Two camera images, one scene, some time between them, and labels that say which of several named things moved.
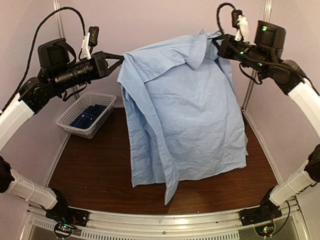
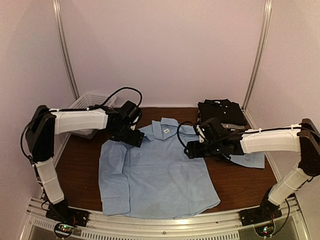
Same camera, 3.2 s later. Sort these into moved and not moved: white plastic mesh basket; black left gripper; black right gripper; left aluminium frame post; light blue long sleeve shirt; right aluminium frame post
Moved: light blue long sleeve shirt; black left gripper; black right gripper
Not moved: white plastic mesh basket; left aluminium frame post; right aluminium frame post
